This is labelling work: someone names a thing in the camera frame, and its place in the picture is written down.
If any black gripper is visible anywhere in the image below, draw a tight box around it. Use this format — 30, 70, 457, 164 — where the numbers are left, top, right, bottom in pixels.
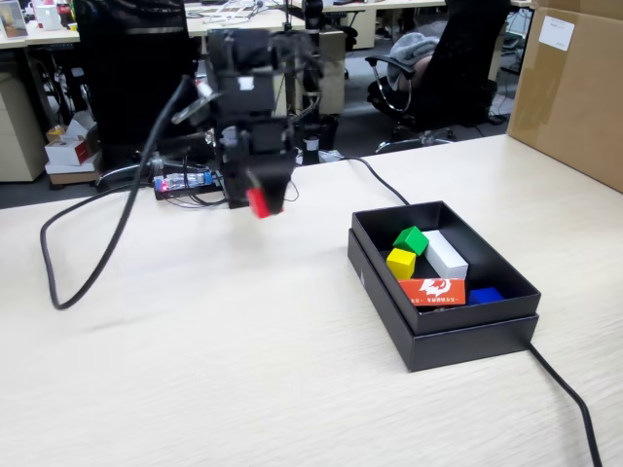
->
218, 119, 299, 216

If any red wooden cube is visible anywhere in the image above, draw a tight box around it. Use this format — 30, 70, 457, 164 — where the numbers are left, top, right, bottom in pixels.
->
245, 186, 284, 220

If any green wooden cube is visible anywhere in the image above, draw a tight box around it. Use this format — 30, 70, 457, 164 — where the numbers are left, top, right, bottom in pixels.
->
391, 225, 430, 257

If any yellow wooden cube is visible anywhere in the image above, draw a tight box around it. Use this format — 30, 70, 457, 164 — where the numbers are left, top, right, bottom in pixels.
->
385, 247, 418, 282

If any white rectangular box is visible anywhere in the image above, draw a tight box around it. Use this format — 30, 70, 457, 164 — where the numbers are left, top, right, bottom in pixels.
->
421, 230, 470, 282

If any orange printed card box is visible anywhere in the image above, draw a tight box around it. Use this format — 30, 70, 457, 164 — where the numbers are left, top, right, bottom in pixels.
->
397, 275, 468, 308

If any black cardboard box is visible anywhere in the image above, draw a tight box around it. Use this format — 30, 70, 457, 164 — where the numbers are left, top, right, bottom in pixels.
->
350, 199, 543, 337

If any black open box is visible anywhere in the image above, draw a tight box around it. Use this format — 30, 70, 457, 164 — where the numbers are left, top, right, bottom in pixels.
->
347, 228, 540, 375

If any large brown cardboard box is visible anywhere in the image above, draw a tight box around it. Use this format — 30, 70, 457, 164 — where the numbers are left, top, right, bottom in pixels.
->
505, 0, 623, 194

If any black stand pole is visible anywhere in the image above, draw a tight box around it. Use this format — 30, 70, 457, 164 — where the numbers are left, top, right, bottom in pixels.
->
291, 0, 338, 165

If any blue controller circuit board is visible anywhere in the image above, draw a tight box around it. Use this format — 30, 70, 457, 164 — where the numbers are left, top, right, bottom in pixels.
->
152, 169, 226, 201

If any beige drawer cabinet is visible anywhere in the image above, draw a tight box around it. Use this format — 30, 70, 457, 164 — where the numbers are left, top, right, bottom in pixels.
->
0, 72, 49, 184
318, 30, 349, 116
271, 71, 294, 121

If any black mesh office chair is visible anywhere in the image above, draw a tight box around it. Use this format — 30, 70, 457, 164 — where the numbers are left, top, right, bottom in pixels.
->
71, 0, 218, 189

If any white folding stand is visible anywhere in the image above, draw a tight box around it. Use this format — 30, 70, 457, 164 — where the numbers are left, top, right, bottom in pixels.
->
201, 1, 268, 26

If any flat brown carton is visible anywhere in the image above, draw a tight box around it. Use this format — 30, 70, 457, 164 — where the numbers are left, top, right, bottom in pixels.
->
47, 162, 102, 187

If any white and red carton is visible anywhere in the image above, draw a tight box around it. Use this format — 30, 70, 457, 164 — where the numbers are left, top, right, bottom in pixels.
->
44, 110, 100, 167

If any grey jacket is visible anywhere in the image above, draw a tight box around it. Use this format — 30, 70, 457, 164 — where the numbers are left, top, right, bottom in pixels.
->
388, 19, 449, 84

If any black chrome-armed office chair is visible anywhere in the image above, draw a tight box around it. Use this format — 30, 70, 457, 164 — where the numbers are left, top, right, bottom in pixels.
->
364, 0, 512, 155

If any blue wooden cube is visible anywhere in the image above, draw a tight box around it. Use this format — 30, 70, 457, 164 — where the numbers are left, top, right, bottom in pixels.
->
467, 286, 505, 306

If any light wooden office desk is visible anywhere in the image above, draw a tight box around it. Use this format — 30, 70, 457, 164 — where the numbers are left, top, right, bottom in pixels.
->
0, 5, 294, 51

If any clear acrylic sign holder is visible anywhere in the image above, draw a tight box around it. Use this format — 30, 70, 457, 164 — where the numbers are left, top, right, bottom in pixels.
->
0, 0, 30, 40

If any thick black camera cable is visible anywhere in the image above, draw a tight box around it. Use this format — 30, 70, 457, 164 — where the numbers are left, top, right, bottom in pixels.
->
39, 75, 197, 311

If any thick black power cable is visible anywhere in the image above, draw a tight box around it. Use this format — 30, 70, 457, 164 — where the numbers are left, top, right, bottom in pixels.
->
318, 155, 605, 467

